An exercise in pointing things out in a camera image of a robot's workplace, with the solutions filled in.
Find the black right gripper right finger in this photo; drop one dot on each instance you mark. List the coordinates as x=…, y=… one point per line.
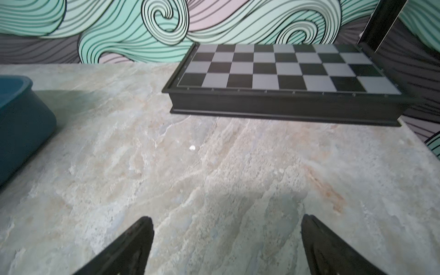
x=328, y=254

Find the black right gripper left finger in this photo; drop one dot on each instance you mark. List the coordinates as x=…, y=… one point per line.
x=126, y=255

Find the dark teal storage box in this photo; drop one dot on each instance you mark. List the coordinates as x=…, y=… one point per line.
x=26, y=123

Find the black white chessboard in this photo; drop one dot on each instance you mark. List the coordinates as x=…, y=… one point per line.
x=327, y=83

